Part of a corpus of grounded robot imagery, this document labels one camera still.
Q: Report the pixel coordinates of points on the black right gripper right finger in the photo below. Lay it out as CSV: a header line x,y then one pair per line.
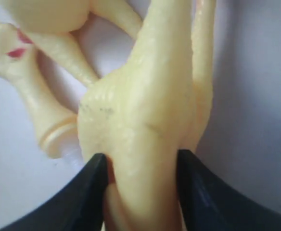
x,y
209,204

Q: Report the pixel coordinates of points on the headless yellow chicken body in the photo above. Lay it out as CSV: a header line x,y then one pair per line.
x,y
141,114

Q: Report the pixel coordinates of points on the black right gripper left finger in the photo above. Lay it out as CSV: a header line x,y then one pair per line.
x,y
76,207

